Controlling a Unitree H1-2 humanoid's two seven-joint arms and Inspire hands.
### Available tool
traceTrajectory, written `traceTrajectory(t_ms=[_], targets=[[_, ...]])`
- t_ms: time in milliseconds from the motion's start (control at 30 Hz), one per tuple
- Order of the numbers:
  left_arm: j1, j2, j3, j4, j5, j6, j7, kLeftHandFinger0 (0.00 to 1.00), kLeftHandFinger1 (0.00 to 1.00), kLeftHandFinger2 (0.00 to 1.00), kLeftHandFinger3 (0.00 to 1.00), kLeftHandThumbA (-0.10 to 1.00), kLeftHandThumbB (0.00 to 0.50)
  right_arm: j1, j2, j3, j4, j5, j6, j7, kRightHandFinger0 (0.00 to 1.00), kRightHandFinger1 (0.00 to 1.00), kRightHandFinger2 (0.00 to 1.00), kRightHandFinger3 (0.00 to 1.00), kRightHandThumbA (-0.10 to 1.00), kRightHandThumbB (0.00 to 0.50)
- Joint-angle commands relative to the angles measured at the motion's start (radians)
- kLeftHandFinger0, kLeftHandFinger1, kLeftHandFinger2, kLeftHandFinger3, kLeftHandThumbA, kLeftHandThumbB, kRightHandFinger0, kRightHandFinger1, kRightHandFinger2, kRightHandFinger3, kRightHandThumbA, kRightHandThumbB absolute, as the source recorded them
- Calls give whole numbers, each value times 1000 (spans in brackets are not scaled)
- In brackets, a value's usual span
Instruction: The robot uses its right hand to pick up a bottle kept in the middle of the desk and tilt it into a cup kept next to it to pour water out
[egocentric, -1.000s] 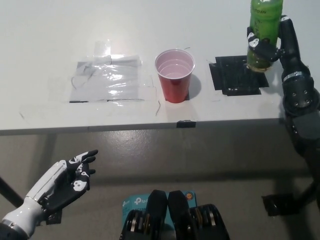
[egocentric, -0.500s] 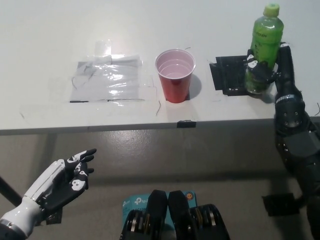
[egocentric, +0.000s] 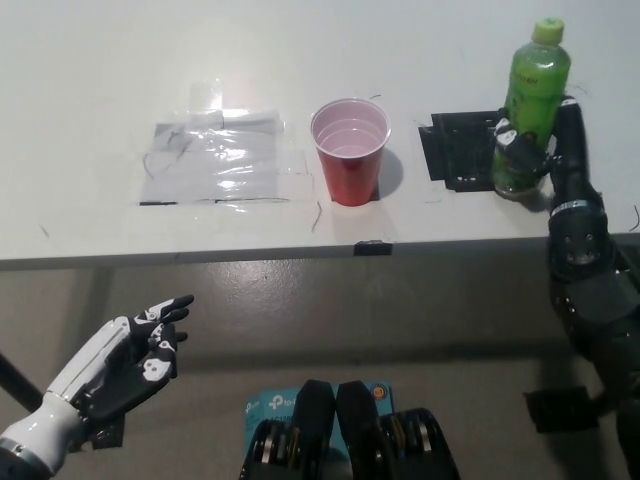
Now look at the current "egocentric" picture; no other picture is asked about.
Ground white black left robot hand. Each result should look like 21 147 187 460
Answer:
42 294 196 419

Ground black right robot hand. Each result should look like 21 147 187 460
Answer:
492 95 604 216

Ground green tea bottle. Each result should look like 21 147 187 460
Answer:
490 3 573 201

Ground red plastic cup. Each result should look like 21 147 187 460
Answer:
309 97 393 207

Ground black tape square patch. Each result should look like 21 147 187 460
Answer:
417 110 507 193

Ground teal tp-link box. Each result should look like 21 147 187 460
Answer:
244 381 399 480

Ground small black tape piece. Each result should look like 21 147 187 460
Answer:
354 239 397 258

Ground clear plastic taped sheet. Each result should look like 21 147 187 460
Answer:
138 109 289 207

